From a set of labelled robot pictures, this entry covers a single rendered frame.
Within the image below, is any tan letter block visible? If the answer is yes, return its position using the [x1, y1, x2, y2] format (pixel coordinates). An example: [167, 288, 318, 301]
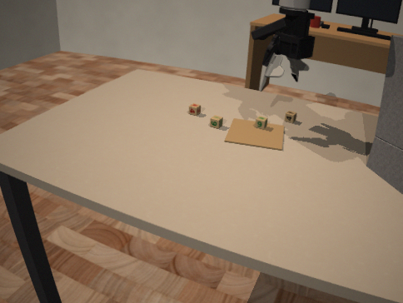
[210, 115, 223, 129]
[255, 116, 268, 130]
[189, 103, 201, 116]
[285, 111, 296, 123]

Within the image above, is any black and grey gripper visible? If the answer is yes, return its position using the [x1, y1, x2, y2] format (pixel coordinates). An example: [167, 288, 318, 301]
[259, 7, 315, 91]

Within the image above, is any tan mat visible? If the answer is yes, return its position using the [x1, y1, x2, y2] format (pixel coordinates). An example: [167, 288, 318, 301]
[225, 118, 284, 151]

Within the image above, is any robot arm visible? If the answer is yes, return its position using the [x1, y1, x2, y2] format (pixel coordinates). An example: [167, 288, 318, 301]
[251, 0, 311, 40]

